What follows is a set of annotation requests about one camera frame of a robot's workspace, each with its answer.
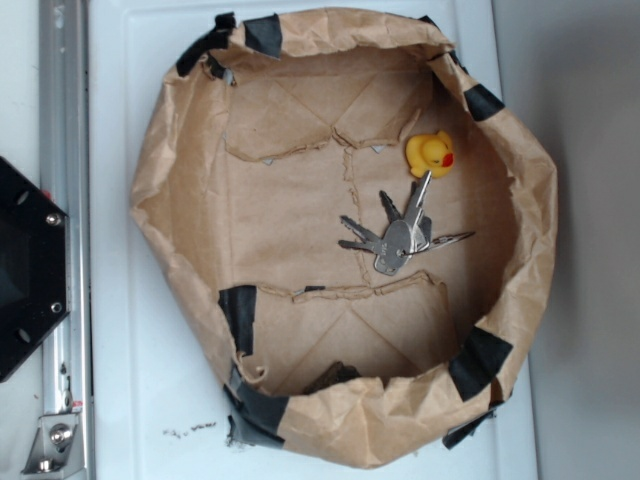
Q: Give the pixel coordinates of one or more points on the silver key bunch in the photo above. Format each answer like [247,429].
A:
[407,234]

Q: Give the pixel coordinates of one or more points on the brown paper bag bin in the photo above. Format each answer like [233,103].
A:
[265,132]

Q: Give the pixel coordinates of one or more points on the yellow rubber duck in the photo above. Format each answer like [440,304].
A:
[430,152]

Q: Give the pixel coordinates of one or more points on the aluminium extrusion rail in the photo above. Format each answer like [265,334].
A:
[64,173]

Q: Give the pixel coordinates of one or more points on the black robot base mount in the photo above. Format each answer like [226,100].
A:
[33,268]

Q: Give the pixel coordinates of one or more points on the silver corner bracket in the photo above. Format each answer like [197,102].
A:
[56,452]

